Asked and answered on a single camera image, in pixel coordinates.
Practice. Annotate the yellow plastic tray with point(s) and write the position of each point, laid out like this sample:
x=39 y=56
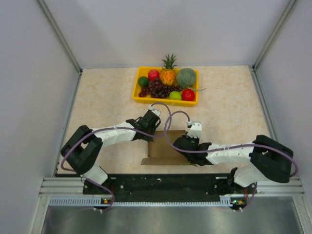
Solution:
x=143 y=71

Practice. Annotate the white cable duct strip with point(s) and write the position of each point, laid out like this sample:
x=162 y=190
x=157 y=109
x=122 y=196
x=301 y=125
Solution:
x=99 y=201

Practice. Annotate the brown cardboard box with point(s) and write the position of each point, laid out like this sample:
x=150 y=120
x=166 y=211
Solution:
x=160 y=153

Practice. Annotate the red apple at back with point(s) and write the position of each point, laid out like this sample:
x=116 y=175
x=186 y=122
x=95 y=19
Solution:
x=153 y=74

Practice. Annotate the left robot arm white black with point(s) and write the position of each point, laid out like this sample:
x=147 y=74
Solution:
x=83 y=147

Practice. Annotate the light green apple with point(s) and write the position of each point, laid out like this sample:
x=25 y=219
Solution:
x=175 y=95

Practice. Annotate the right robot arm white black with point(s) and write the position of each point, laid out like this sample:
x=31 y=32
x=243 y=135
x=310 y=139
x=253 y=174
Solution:
x=264 y=158

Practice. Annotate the purple grape bunch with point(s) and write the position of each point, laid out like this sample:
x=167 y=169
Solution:
x=156 y=89

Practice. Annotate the red tomato fruit front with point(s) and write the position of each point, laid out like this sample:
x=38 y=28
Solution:
x=188 y=95

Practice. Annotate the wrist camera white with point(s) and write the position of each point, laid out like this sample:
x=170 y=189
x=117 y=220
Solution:
x=194 y=129
x=155 y=111

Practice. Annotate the pineapple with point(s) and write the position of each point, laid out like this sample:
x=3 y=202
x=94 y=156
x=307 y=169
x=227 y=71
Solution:
x=167 y=75

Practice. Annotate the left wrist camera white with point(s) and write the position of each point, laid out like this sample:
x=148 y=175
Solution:
x=155 y=111

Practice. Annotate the aluminium frame post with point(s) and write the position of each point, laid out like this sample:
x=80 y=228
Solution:
x=291 y=5
x=59 y=35

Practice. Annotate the dark green lime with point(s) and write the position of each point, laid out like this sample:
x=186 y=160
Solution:
x=143 y=81

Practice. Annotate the green netted melon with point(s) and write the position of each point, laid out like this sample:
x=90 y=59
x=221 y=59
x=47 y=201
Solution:
x=186 y=77

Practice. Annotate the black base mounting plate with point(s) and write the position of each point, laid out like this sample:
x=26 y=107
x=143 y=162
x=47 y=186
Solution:
x=168 y=187

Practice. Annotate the right aluminium frame post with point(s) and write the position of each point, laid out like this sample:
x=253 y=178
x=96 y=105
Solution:
x=291 y=5

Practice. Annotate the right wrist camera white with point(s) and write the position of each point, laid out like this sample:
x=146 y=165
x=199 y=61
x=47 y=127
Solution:
x=194 y=129

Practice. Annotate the left aluminium frame post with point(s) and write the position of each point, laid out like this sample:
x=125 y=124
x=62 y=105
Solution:
x=59 y=35

